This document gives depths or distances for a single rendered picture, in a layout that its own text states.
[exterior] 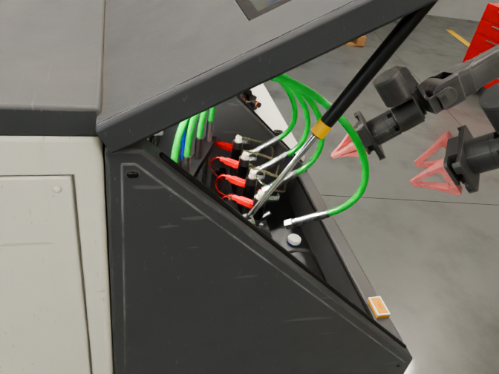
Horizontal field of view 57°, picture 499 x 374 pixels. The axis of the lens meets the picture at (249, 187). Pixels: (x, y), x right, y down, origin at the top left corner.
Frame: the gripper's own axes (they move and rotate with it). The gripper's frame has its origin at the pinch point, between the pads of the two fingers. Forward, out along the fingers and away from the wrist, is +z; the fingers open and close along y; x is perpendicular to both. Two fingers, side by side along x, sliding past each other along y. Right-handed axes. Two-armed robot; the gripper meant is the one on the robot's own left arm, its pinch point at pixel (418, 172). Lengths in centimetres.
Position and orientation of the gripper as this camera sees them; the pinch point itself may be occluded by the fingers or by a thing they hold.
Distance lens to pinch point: 85.9
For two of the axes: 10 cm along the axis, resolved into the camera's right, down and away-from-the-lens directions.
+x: 6.2, 6.9, 3.8
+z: -6.9, 2.5, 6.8
